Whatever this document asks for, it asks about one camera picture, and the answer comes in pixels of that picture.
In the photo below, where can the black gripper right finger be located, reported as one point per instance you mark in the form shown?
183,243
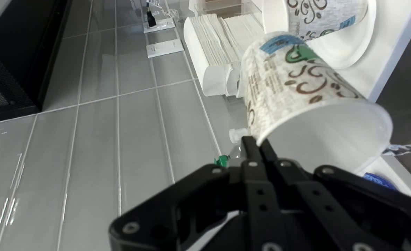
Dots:
317,210

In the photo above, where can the white ribbed box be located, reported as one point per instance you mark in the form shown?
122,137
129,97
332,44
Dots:
210,51

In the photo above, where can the dark upper cabinet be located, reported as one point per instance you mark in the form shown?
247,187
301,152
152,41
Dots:
14,51

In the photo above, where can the white wall outlet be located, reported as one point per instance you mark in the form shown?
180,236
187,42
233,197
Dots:
165,49
161,26

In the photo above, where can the printed white paper cup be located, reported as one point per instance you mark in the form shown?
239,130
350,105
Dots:
307,116

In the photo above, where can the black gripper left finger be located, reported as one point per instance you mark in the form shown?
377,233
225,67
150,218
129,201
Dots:
251,196

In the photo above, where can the blue sponge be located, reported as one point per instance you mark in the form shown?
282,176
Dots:
380,180

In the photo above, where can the clear bottle green cap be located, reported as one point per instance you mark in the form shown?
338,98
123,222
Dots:
236,154

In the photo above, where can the white saucer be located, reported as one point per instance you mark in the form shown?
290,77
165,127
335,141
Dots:
353,51

